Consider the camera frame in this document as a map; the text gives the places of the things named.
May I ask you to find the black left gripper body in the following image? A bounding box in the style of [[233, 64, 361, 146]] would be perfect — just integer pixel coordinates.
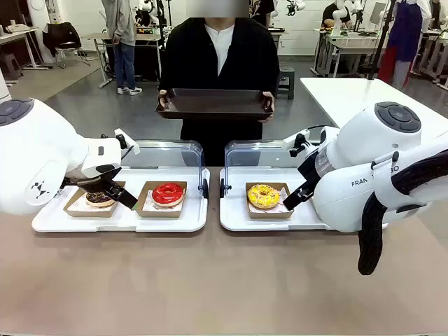
[[62, 167, 122, 193]]

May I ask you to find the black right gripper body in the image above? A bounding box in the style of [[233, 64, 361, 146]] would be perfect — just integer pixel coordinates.
[[297, 148, 328, 186]]

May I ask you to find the chocolate glazed donut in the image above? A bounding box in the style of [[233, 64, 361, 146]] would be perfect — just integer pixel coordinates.
[[85, 190, 116, 208]]

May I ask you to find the cardboard box of red donut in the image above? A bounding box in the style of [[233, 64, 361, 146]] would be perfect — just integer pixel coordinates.
[[134, 181, 188, 218]]

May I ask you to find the cardboard box of chocolate donut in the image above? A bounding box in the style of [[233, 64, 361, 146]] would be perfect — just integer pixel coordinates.
[[62, 181, 126, 218]]

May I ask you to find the red glazed donut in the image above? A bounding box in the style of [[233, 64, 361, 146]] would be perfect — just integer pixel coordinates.
[[152, 182, 185, 207]]

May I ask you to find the dark brown serving tray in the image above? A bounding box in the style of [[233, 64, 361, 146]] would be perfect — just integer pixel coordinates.
[[155, 87, 274, 122]]

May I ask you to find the cardboard box of yellow donut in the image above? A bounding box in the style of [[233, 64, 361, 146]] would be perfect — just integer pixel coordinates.
[[245, 181, 294, 220]]

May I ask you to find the yellow sprinkled donut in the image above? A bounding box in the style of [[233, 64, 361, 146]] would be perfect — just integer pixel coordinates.
[[247, 184, 281, 210]]

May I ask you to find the person in grey hoodie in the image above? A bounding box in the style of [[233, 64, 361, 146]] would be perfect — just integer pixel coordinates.
[[101, 0, 143, 96]]

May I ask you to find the person in black top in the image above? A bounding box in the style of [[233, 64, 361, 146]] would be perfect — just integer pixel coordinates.
[[159, 6, 281, 167]]

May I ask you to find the person in printed black shirt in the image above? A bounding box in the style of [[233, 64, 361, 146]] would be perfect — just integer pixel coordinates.
[[248, 0, 276, 27]]

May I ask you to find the person in blue apron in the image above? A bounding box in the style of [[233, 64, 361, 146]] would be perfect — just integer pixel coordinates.
[[377, 0, 432, 90]]

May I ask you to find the person's left hand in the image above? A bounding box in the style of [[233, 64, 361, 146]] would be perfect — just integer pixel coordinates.
[[260, 91, 277, 123]]

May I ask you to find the white display tray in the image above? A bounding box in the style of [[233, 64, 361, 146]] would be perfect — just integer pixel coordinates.
[[31, 166, 210, 233], [219, 166, 332, 232]]

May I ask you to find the clear plastic display lid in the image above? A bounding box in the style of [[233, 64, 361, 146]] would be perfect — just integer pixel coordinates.
[[219, 139, 306, 200], [118, 139, 210, 200]]

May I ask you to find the white table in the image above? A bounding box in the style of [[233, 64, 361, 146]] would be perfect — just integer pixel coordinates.
[[300, 76, 448, 129]]

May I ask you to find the grey step stool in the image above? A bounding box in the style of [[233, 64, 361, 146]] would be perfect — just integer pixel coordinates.
[[278, 68, 295, 101]]

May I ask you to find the grey desk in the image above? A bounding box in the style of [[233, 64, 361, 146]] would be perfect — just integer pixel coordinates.
[[80, 31, 162, 88]]

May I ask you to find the chair with black jacket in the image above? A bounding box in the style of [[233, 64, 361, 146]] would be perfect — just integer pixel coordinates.
[[42, 21, 91, 69]]

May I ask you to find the black tripod pole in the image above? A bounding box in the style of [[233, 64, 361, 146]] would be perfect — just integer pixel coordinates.
[[365, 0, 396, 80]]

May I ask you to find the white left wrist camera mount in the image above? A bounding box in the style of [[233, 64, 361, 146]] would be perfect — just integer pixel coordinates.
[[85, 128, 141, 178]]

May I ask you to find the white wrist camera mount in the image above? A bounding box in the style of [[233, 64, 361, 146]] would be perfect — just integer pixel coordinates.
[[85, 128, 141, 178], [282, 129, 312, 158]]

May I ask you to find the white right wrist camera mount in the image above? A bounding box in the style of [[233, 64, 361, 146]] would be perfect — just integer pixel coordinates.
[[282, 129, 312, 158]]

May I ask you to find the black cable sleeve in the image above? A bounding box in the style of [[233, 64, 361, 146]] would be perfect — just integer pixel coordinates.
[[357, 150, 448, 276]]

